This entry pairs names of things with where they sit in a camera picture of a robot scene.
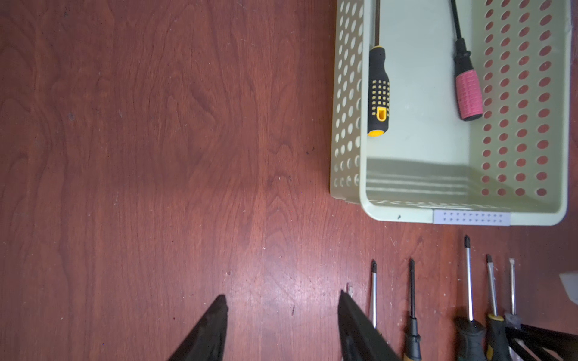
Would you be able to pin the small black yellow screwdriver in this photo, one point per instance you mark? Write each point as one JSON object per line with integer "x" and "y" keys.
{"x": 498, "y": 348}

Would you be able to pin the pink handle screwdriver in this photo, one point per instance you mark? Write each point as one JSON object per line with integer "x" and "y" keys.
{"x": 467, "y": 85}

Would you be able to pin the light green perforated bin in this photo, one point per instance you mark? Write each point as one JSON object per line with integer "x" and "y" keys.
{"x": 508, "y": 168}

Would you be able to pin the clear handle screwdriver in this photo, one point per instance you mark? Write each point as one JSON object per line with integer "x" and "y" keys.
{"x": 512, "y": 318}

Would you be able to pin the orange handle screwdriver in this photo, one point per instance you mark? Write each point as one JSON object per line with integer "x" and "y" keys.
{"x": 412, "y": 348}

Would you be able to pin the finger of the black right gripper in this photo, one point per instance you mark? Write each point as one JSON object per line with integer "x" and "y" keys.
{"x": 535, "y": 343}

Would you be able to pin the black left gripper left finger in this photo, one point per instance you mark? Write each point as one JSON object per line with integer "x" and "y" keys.
{"x": 206, "y": 341}

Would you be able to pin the black yellow dotted screwdriver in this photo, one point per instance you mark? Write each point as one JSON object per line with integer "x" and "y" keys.
{"x": 379, "y": 85}

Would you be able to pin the green handle screwdriver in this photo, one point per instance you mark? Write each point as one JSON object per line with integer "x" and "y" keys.
{"x": 471, "y": 333}

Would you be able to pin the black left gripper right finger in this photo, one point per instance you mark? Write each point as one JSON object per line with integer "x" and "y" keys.
{"x": 358, "y": 338}

